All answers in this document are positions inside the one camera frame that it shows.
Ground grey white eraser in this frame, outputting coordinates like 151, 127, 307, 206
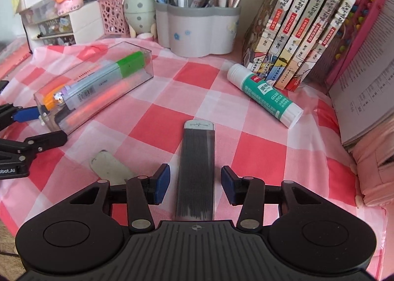
90, 149, 133, 186

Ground green and white glue stick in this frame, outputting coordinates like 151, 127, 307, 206
227, 63, 304, 129

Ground pencil lead case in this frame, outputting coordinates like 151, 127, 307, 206
175, 119, 216, 221

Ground pink perforated pen holder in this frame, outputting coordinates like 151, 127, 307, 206
97, 0, 131, 37

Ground pink notebook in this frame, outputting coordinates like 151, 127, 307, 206
0, 39, 33, 77

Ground green highlighter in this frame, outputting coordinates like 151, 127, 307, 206
63, 51, 146, 106

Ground green egg-shaped pen holder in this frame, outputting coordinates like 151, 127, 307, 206
123, 0, 157, 38

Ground clear acrylic bookend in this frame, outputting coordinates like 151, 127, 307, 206
303, 39, 342, 85

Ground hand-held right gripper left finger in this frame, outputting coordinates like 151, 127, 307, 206
71, 163, 171, 233

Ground pink abacus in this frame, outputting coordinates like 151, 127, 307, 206
323, 0, 389, 86

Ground pink pencil pouch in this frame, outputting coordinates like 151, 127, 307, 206
349, 124, 394, 208

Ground white drawer organizer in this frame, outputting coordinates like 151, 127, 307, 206
19, 0, 107, 46

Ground grey flower-shaped pen holder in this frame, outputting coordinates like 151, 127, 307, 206
154, 1, 242, 58

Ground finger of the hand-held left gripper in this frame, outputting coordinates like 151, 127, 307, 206
0, 103, 41, 131
0, 130, 68, 158

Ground peach pen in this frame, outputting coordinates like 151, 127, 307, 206
66, 79, 133, 125

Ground pink checked cloth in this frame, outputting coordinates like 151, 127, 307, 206
0, 36, 389, 274

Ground stack of paper booklets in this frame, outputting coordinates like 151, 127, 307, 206
328, 0, 394, 154

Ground clear plastic pencil box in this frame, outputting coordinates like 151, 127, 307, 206
33, 42, 154, 139

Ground orange highlighter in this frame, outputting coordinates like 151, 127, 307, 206
43, 66, 105, 108

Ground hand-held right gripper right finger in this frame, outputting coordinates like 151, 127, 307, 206
221, 165, 322, 233

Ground black cable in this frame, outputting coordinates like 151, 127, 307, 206
21, 15, 33, 54

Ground purple globe-topped pen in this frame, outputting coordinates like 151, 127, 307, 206
53, 84, 74, 106

